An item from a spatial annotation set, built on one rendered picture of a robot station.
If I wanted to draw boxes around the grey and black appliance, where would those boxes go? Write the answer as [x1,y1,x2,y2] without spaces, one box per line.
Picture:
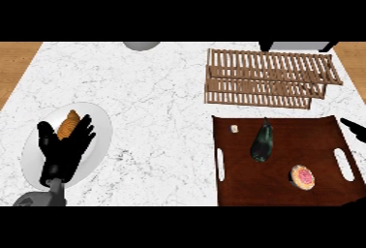
[257,42,341,53]

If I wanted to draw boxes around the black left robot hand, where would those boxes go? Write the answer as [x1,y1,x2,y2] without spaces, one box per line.
[35,113,97,189]

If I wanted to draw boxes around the white oval plate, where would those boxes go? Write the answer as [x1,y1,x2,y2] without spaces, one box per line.
[20,102,115,191]

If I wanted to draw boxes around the dark brown wooden tray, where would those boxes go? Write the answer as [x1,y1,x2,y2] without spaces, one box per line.
[209,114,366,207]

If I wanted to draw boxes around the pink frosted cupcake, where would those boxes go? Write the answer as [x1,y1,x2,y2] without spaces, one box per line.
[289,164,317,192]

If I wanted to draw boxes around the wooden slatted tiered shelf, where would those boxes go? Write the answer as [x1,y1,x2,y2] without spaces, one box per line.
[205,47,344,110]

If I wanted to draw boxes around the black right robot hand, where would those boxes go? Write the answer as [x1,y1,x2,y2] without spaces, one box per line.
[339,117,366,143]

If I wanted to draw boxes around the golden brown croissant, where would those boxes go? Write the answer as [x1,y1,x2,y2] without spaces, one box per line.
[56,109,82,140]

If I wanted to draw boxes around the grey round object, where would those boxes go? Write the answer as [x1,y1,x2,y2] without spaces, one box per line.
[121,42,161,52]

